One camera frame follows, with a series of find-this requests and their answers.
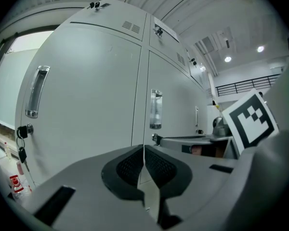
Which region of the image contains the clear plastic bottle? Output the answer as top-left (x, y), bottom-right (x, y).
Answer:
top-left (3, 141), bottom-right (13, 161)

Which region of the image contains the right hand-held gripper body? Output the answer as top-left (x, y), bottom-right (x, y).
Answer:
top-left (208, 88), bottom-right (279, 160)

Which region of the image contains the black metal railing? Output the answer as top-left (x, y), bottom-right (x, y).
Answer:
top-left (215, 74), bottom-right (281, 97)

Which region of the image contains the white paper label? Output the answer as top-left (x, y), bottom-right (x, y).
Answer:
top-left (154, 16), bottom-right (181, 42)

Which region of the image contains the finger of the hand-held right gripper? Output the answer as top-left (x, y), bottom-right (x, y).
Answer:
top-left (158, 135), bottom-right (214, 155)

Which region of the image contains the small pink bottle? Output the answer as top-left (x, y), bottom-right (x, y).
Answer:
top-left (15, 160), bottom-right (25, 176)

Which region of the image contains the tall grey locker door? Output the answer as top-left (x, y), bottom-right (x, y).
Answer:
top-left (136, 50), bottom-right (192, 185)
top-left (189, 77), bottom-right (210, 136)
top-left (14, 23), bottom-right (143, 190)

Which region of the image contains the plastic bottle with red label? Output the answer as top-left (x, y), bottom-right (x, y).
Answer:
top-left (9, 174), bottom-right (32, 200)

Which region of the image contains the person's white garment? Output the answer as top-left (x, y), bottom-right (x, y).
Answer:
top-left (223, 54), bottom-right (289, 231)

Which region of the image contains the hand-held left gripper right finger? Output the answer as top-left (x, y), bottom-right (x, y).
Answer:
top-left (144, 144), bottom-right (239, 231)

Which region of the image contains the person's right hand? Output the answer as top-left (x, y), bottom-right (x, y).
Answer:
top-left (191, 141), bottom-right (226, 158)

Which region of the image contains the small grey locker door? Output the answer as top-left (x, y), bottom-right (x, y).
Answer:
top-left (69, 0), bottom-right (147, 42)
top-left (185, 46), bottom-right (210, 89)
top-left (149, 14), bottom-right (191, 76)

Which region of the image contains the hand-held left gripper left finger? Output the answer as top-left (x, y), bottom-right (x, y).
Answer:
top-left (7, 144), bottom-right (165, 231)

